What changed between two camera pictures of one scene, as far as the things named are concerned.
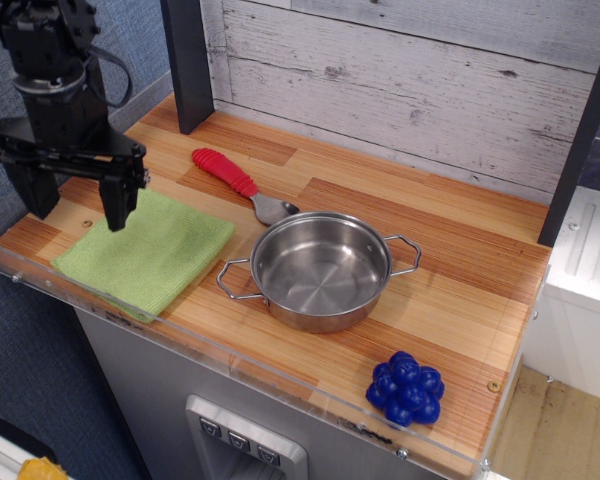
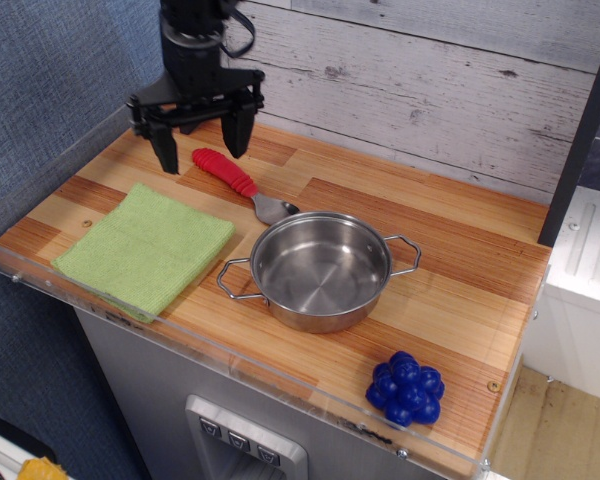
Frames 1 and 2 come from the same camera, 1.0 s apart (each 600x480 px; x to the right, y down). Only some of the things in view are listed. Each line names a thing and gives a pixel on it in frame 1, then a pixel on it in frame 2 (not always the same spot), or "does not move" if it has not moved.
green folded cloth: x=162 y=252 does not move
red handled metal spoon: x=267 y=209 does not move
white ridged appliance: x=574 y=332 does not move
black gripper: x=71 y=134 to x=193 y=88
